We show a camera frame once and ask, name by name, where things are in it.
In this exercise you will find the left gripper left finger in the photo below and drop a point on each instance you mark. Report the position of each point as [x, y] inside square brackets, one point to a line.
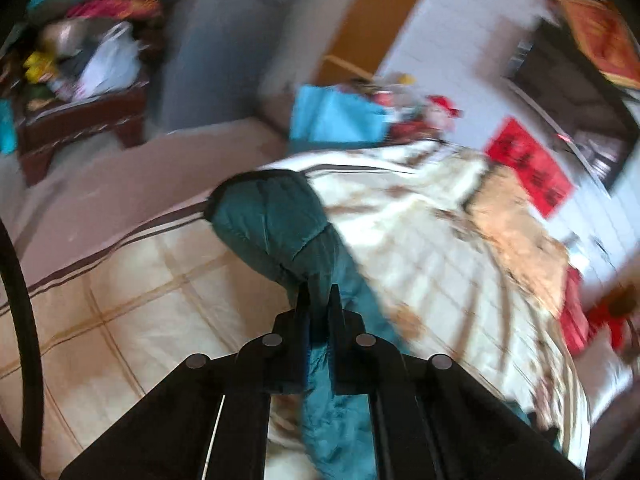
[277, 362]

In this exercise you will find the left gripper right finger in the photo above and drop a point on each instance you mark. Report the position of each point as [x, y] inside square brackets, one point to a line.
[359, 362]

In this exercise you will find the dark green quilted puffer jacket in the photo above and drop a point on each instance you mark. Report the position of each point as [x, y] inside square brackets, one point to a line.
[275, 223]

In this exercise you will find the floral cream bed quilt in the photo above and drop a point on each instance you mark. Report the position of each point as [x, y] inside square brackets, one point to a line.
[114, 320]

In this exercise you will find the peach ruffled pillow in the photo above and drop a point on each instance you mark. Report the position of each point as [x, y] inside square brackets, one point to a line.
[499, 209]

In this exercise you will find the red heart-shaped cushion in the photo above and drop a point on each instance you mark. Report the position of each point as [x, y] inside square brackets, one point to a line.
[574, 324]

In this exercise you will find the blue paper bag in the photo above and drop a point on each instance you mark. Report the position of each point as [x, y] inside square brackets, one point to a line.
[327, 117]

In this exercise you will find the red Chinese new year banner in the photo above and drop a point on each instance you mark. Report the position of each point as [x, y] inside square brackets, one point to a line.
[543, 178]

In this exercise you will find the pink pig plush toy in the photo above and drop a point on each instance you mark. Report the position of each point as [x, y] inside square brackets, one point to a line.
[440, 114]

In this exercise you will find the grey refrigerator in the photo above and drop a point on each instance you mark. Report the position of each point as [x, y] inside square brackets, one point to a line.
[214, 72]

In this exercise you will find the dark wooden side table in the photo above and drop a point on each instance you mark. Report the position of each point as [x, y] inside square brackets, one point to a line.
[43, 132]

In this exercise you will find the white plastic bag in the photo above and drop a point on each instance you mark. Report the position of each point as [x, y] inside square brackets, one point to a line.
[114, 65]

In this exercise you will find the wall-mounted black television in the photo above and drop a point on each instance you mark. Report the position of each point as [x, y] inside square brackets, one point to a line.
[584, 110]

